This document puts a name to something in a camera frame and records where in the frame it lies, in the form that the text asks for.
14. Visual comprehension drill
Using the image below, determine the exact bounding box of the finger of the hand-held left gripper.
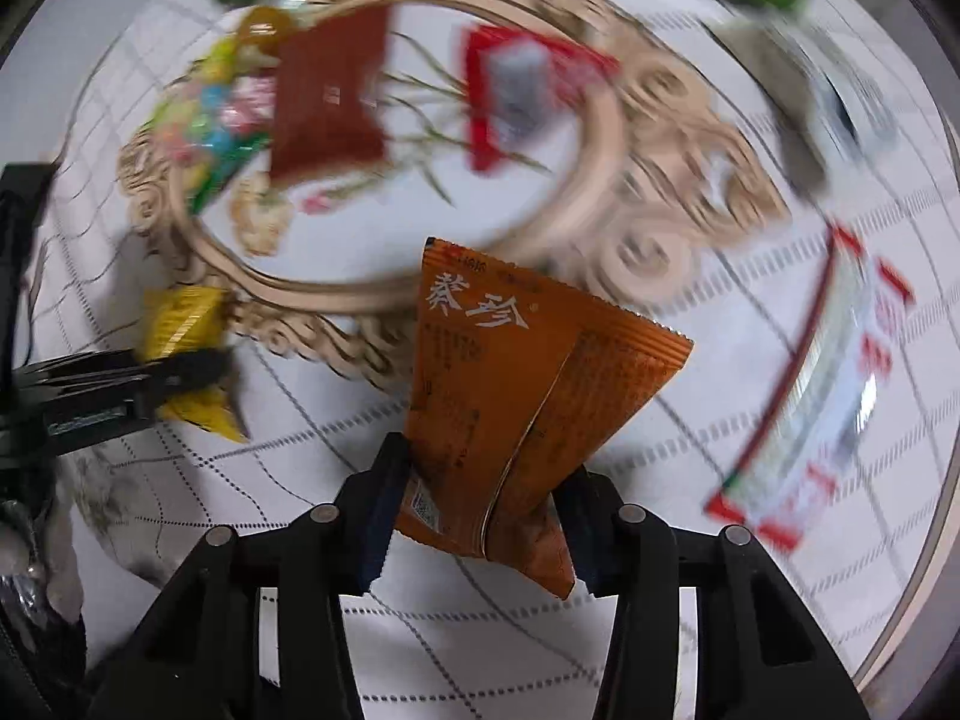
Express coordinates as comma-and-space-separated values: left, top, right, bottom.
43, 397, 164, 456
16, 347, 238, 412

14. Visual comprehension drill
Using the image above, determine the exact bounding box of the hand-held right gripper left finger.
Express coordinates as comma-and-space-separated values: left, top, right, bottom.
86, 431, 413, 720

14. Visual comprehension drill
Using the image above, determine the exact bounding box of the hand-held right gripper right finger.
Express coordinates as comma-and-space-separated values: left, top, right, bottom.
553, 463, 875, 720

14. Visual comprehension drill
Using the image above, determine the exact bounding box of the yellow snack packet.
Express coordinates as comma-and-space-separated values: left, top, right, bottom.
141, 286, 250, 445

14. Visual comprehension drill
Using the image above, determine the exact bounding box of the orange snack packet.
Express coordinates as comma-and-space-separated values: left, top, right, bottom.
394, 236, 695, 601

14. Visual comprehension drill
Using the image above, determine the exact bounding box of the colourful candy ball packet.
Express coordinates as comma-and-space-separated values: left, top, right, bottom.
146, 37, 275, 215

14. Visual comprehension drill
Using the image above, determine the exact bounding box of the red white snack packet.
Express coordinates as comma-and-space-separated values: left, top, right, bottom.
701, 221, 917, 554

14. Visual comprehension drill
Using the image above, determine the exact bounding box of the dark red snack packet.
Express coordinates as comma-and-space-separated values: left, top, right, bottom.
268, 6, 392, 182

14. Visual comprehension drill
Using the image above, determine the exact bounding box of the yellow cake packet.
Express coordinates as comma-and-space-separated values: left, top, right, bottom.
234, 0, 316, 65

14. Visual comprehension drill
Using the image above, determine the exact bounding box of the bright red snack packet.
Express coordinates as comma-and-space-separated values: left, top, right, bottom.
459, 24, 622, 173

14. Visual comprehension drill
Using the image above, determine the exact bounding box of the white grey snack packet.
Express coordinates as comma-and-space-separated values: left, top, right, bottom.
707, 11, 899, 201

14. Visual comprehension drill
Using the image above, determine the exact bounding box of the floral printed tablecloth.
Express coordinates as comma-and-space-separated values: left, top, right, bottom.
0, 0, 955, 720

